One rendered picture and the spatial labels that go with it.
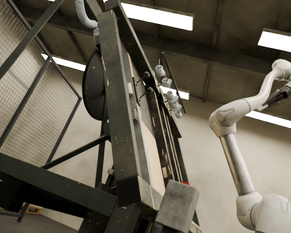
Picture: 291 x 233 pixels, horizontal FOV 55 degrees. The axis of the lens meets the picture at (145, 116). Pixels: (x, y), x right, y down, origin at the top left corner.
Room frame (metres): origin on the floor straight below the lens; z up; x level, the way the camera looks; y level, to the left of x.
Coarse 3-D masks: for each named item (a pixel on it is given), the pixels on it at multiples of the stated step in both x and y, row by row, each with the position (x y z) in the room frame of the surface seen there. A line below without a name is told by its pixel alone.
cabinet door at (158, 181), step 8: (144, 128) 1.73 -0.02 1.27; (152, 136) 1.94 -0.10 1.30; (152, 144) 1.88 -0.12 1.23; (152, 152) 1.82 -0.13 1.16; (152, 160) 1.76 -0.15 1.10; (152, 168) 1.71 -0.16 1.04; (160, 168) 1.94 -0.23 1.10; (152, 176) 1.64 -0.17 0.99; (160, 176) 1.89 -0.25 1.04; (160, 184) 1.82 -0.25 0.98; (160, 192) 1.75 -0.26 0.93
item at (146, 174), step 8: (128, 56) 1.67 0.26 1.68; (128, 64) 1.65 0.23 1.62; (128, 72) 1.64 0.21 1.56; (128, 80) 1.63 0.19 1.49; (136, 104) 1.58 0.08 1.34; (136, 128) 1.55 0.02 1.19; (136, 136) 1.54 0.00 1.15; (144, 136) 1.57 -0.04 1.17; (144, 144) 1.52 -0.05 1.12; (144, 152) 1.51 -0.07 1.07; (144, 160) 1.50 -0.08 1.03; (144, 168) 1.49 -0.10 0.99; (144, 176) 1.48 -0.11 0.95; (152, 184) 1.50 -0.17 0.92
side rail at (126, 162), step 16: (112, 16) 1.47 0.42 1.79; (112, 32) 1.44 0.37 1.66; (112, 48) 1.42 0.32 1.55; (112, 64) 1.40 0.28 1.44; (112, 80) 1.38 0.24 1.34; (112, 96) 1.36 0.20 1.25; (128, 96) 1.38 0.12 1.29; (112, 112) 1.34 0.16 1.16; (128, 112) 1.30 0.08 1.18; (112, 128) 1.32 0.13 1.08; (128, 128) 1.29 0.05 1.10; (112, 144) 1.31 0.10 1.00; (128, 144) 1.27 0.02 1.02; (128, 160) 1.26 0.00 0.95; (128, 176) 1.25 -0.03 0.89
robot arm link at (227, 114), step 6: (234, 102) 1.46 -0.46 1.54; (240, 102) 1.45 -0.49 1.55; (246, 102) 1.45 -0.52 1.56; (222, 108) 1.47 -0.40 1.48; (228, 108) 1.45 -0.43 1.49; (234, 108) 1.44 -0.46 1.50; (240, 108) 1.44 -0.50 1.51; (246, 108) 1.45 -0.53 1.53; (222, 114) 1.46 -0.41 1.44; (228, 114) 1.46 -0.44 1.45; (234, 114) 1.45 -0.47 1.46; (240, 114) 1.46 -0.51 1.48; (246, 114) 1.48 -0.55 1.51; (222, 120) 1.49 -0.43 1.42; (228, 120) 1.48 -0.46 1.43; (234, 120) 1.49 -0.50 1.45
